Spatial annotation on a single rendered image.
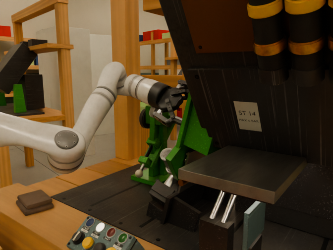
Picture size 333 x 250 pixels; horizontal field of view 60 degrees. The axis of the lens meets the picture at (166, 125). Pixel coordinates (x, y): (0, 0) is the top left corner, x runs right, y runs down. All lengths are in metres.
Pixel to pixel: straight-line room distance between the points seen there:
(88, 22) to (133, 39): 7.26
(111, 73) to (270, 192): 0.63
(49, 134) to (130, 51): 0.70
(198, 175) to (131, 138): 0.91
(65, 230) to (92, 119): 0.30
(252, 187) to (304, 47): 0.20
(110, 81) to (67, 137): 0.25
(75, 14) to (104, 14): 0.86
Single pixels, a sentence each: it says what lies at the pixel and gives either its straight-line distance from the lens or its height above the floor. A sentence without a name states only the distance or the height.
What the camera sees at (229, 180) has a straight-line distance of 0.45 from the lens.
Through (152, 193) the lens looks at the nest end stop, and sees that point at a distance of 0.79.
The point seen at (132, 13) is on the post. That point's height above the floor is 1.54.
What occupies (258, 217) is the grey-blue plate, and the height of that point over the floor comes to 1.01.
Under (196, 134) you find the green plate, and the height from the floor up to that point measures 1.15.
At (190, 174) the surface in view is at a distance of 0.48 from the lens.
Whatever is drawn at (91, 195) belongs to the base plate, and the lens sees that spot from 0.98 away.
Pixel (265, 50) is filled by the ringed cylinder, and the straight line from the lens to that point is 0.43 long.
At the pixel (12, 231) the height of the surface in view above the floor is 0.86.
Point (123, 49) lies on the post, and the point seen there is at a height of 1.38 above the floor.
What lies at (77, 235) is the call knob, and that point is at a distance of 0.70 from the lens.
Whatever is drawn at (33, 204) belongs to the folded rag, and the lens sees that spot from 0.91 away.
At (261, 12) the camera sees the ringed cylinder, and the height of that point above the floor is 1.36.
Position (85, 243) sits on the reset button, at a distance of 0.68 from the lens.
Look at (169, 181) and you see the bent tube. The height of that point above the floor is 0.99.
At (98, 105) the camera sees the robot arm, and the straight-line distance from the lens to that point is 0.84.
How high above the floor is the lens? 1.29
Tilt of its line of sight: 10 degrees down
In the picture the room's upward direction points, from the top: straight up
